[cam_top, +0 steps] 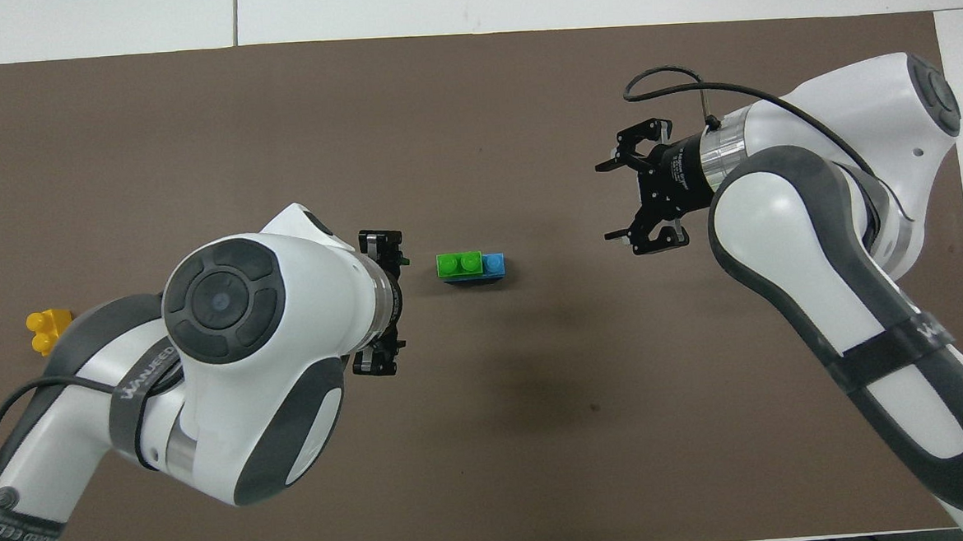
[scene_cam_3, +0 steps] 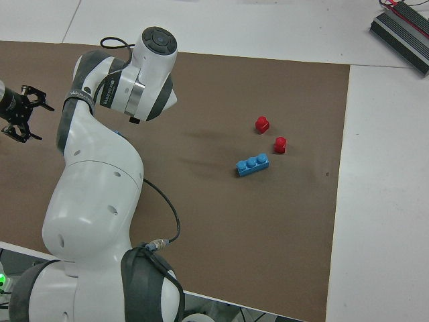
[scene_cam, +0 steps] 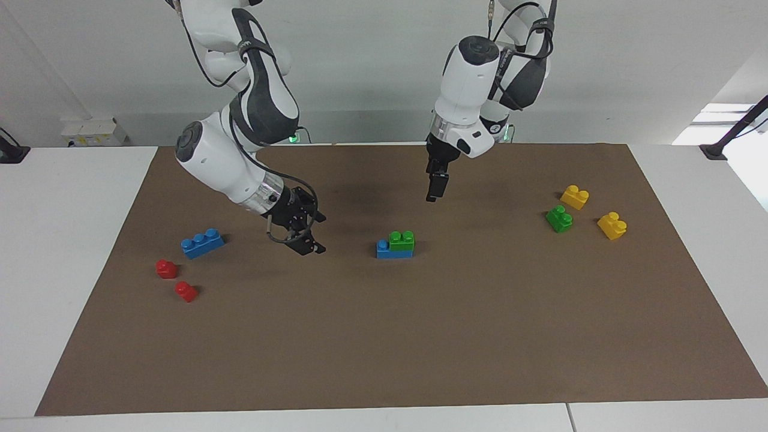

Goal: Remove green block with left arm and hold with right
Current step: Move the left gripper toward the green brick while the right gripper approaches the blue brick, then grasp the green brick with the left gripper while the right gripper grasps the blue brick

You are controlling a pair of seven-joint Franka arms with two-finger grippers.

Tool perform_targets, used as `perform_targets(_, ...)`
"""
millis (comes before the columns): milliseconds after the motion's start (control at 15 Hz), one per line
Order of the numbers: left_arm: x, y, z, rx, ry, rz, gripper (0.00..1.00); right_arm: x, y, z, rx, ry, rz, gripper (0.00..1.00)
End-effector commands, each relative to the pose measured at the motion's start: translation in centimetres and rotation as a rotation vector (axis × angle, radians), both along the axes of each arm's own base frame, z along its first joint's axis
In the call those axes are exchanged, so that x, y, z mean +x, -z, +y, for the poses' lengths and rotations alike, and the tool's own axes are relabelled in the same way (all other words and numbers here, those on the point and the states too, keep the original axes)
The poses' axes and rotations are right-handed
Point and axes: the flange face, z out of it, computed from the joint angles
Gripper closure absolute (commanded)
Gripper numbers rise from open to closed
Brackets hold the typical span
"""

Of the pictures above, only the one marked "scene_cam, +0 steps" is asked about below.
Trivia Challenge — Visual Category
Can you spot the blue three-stud block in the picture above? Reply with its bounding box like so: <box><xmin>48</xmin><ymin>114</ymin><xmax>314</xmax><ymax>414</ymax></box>
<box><xmin>181</xmin><ymin>228</ymin><xmax>226</xmax><ymax>260</ymax></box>
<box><xmin>376</xmin><ymin>239</ymin><xmax>415</xmax><ymax>259</ymax></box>

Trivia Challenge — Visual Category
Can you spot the yellow two-stud block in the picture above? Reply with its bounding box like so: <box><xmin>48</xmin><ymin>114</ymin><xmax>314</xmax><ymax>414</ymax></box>
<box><xmin>560</xmin><ymin>185</ymin><xmax>590</xmax><ymax>211</ymax></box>
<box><xmin>597</xmin><ymin>212</ymin><xmax>628</xmax><ymax>241</ymax></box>

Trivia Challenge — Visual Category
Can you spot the brown table mat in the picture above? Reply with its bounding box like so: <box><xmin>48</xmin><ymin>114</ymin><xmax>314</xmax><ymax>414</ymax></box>
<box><xmin>35</xmin><ymin>143</ymin><xmax>768</xmax><ymax>416</ymax></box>

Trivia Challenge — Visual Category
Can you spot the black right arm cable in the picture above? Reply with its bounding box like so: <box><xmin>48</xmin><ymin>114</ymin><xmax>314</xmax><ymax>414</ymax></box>
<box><xmin>171</xmin><ymin>0</ymin><xmax>319</xmax><ymax>244</ymax></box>

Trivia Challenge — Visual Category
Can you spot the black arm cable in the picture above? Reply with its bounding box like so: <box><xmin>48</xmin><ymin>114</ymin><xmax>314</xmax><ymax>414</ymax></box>
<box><xmin>488</xmin><ymin>0</ymin><xmax>557</xmax><ymax>112</ymax></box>
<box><xmin>171</xmin><ymin>0</ymin><xmax>319</xmax><ymax>244</ymax></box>

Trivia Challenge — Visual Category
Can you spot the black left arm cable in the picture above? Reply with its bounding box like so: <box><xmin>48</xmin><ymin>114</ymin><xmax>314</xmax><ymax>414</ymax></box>
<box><xmin>488</xmin><ymin>0</ymin><xmax>557</xmax><ymax>112</ymax></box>

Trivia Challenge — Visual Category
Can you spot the white wall socket box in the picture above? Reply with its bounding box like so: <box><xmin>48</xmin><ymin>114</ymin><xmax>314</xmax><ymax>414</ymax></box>
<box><xmin>60</xmin><ymin>117</ymin><xmax>128</xmax><ymax>147</ymax></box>

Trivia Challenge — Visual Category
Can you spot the black table clamp mount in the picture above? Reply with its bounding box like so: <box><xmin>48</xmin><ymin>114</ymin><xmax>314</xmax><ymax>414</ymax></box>
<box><xmin>0</xmin><ymin>127</ymin><xmax>31</xmax><ymax>164</ymax></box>
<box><xmin>699</xmin><ymin>95</ymin><xmax>768</xmax><ymax>161</ymax></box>

